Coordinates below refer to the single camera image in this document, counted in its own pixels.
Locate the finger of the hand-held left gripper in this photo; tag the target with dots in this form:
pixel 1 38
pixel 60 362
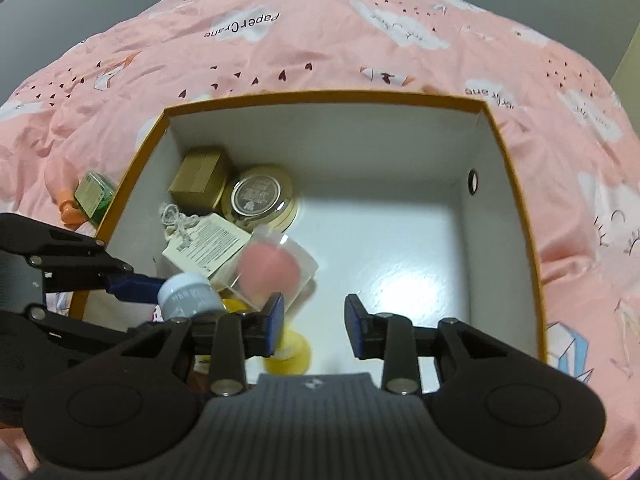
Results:
pixel 75 332
pixel 132 286

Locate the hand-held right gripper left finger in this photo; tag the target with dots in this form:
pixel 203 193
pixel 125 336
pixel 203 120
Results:
pixel 276 320

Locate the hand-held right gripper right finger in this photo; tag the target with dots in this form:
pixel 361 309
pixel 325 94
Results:
pixel 352 325

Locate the yellow round jar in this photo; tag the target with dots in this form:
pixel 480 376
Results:
pixel 295 355

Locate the clear case with pink puff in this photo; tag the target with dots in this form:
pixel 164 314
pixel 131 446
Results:
pixel 267 270

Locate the light blue round jar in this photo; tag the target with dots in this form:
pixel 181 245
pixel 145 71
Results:
pixel 187 295

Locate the orange cardboard box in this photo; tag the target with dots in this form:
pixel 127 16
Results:
pixel 400 185

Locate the green spray bottle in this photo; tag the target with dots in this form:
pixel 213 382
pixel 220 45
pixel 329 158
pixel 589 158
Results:
pixel 92 195

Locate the gold box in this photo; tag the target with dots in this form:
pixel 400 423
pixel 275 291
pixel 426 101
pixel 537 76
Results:
pixel 200 180

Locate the gold round tin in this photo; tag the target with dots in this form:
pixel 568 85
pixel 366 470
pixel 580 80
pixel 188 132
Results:
pixel 260 195

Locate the pink bottle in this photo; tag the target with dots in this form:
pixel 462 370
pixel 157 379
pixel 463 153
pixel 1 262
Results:
pixel 60 180

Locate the pink printed blanket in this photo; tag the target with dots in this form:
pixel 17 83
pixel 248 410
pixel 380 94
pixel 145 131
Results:
pixel 350 35

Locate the pale yellow door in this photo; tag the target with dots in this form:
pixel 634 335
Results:
pixel 631 70

